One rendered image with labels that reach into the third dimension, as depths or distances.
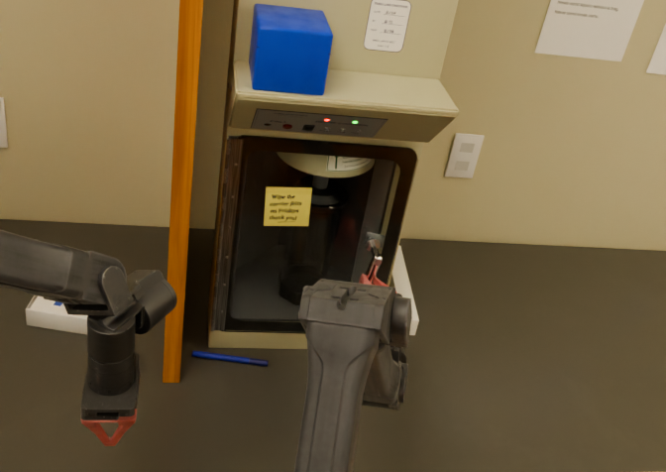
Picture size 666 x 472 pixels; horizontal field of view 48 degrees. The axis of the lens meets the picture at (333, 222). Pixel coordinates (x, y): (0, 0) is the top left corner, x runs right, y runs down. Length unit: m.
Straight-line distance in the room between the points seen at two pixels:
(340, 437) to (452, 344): 0.92
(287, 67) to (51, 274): 0.41
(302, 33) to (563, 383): 0.90
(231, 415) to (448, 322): 0.53
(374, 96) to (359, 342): 0.50
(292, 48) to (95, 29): 0.65
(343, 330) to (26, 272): 0.37
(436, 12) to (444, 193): 0.76
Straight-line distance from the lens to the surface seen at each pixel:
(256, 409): 1.35
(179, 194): 1.14
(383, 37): 1.16
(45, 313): 1.48
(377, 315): 0.67
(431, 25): 1.17
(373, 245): 1.31
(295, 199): 1.25
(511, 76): 1.75
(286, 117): 1.10
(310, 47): 1.03
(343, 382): 0.67
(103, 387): 1.01
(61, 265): 0.89
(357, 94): 1.09
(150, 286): 1.01
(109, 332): 0.95
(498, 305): 1.71
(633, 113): 1.92
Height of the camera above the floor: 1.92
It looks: 32 degrees down
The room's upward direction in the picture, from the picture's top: 10 degrees clockwise
